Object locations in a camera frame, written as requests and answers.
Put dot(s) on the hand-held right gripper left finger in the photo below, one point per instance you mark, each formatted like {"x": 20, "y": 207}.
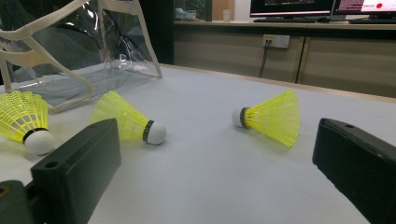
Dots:
{"x": 77, "y": 168}

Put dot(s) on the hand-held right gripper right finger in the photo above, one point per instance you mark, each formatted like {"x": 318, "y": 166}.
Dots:
{"x": 358, "y": 165}

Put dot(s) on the yellow plastic shuttlecock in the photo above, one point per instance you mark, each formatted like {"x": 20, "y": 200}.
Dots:
{"x": 274, "y": 118}
{"x": 21, "y": 115}
{"x": 124, "y": 121}

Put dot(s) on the clear plastic bag beige trim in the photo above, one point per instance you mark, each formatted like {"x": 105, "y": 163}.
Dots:
{"x": 77, "y": 81}

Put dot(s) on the black computer mouse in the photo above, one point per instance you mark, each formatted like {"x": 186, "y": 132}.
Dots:
{"x": 324, "y": 20}

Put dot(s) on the black computer monitor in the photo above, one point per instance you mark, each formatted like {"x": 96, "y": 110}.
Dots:
{"x": 289, "y": 6}
{"x": 358, "y": 6}

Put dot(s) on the black curtain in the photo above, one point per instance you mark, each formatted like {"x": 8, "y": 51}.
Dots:
{"x": 158, "y": 31}

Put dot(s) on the beige wooden cabinet desk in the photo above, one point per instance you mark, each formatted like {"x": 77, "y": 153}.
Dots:
{"x": 218, "y": 49}

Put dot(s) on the pale blue crumpled cloth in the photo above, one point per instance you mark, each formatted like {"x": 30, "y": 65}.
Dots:
{"x": 183, "y": 14}

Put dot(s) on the white paper cup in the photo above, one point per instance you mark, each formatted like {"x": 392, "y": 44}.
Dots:
{"x": 227, "y": 15}

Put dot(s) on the green plant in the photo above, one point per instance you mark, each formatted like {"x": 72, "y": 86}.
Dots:
{"x": 197, "y": 4}

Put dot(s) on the brown cardboard box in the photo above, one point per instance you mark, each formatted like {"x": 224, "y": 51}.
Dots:
{"x": 219, "y": 6}

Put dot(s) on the white wall socket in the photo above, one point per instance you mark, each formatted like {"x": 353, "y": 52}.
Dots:
{"x": 280, "y": 41}

